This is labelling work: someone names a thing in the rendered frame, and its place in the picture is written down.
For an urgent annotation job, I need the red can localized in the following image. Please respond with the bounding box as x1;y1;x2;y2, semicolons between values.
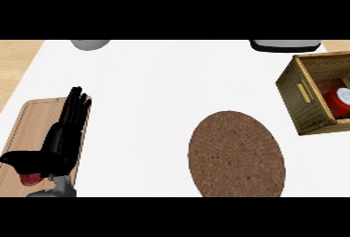
321;87;350;119

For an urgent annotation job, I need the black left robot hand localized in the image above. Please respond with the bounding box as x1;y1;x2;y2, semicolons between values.
0;86;92;180

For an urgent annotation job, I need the wooden crate basket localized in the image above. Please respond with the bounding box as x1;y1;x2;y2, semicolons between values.
274;51;350;136

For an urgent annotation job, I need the grey round bowl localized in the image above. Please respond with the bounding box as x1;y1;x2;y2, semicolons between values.
69;40;112;52

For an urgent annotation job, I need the brown oval placemat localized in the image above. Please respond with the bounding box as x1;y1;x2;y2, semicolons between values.
187;110;286;198

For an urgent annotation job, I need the wooden cutting board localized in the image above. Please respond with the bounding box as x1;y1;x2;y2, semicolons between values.
0;96;92;198

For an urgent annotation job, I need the red vegetable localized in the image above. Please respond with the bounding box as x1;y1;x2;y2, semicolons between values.
19;173;44;187

